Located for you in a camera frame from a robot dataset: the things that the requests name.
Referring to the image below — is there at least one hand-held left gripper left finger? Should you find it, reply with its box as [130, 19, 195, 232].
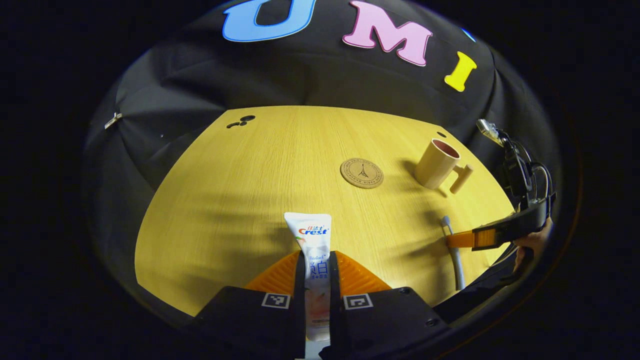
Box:
[195, 250, 307, 360]

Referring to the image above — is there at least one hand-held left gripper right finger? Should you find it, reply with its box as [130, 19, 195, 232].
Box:
[320, 250, 450, 360]

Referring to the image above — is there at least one white toothbrush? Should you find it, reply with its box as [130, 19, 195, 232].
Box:
[442, 216, 466, 291]

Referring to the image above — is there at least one white toothpaste tube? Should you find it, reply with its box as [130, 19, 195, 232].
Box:
[284, 212, 333, 342]

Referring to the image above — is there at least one beige cup with brown inside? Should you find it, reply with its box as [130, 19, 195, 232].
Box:
[414, 138, 474, 195]

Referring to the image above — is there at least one round brown coaster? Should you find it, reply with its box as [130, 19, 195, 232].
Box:
[340, 158, 384, 189]

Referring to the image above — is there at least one wooden desktop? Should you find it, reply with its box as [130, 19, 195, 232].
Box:
[134, 105, 516, 317]

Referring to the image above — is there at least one black backdrop cloth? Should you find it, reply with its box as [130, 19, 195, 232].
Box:
[82, 0, 561, 331]

